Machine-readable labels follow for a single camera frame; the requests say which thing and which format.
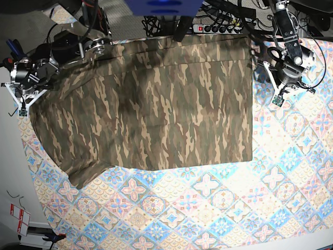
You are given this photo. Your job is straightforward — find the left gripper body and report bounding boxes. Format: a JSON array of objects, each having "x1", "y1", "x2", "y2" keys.
[{"x1": 273, "y1": 61, "x2": 316, "y2": 94}]

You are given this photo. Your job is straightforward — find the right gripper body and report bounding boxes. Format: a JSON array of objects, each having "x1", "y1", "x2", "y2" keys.
[{"x1": 12, "y1": 83, "x2": 48, "y2": 103}]

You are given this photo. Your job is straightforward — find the camouflage T-shirt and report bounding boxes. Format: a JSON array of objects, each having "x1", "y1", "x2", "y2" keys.
[{"x1": 30, "y1": 35, "x2": 252, "y2": 189}]

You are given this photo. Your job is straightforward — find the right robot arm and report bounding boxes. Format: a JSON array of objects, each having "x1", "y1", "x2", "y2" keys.
[{"x1": 1, "y1": 1, "x2": 112, "y2": 106}]

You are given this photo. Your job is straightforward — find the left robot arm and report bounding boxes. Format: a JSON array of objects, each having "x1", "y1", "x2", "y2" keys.
[{"x1": 263, "y1": 1, "x2": 315, "y2": 97}]

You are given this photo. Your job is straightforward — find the red black table clamp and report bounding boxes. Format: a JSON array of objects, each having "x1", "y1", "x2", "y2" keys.
[{"x1": 1, "y1": 57, "x2": 15, "y2": 72}]

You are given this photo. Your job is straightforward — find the blue table clamp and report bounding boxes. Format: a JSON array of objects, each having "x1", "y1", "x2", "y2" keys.
[{"x1": 6, "y1": 39, "x2": 26, "y2": 60}]

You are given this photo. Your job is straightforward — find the white power strip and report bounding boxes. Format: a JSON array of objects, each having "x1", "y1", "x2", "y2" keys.
[{"x1": 192, "y1": 24, "x2": 242, "y2": 34}]

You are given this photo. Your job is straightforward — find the patterned tile tablecloth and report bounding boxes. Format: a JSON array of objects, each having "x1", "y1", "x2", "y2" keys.
[{"x1": 15, "y1": 39, "x2": 332, "y2": 249}]

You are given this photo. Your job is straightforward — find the red white label tag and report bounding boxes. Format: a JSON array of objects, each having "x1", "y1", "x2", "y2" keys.
[{"x1": 10, "y1": 204, "x2": 31, "y2": 236}]

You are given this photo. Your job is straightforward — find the black blue bottom clamp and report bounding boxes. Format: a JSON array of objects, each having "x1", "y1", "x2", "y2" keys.
[{"x1": 42, "y1": 233, "x2": 66, "y2": 245}]

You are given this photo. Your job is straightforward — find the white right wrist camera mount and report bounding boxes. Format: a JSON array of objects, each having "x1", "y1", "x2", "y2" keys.
[{"x1": 1, "y1": 82, "x2": 47, "y2": 117}]

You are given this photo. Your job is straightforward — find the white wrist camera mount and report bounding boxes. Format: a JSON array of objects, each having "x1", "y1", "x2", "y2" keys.
[
  {"x1": 258, "y1": 60, "x2": 285, "y2": 107},
  {"x1": 1, "y1": 82, "x2": 47, "y2": 117}
]

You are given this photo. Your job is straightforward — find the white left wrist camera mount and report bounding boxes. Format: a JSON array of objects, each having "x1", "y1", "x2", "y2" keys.
[{"x1": 258, "y1": 60, "x2": 285, "y2": 107}]

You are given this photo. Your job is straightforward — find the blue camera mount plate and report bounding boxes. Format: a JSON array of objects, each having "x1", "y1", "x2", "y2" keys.
[{"x1": 125, "y1": 0, "x2": 203, "y2": 17}]

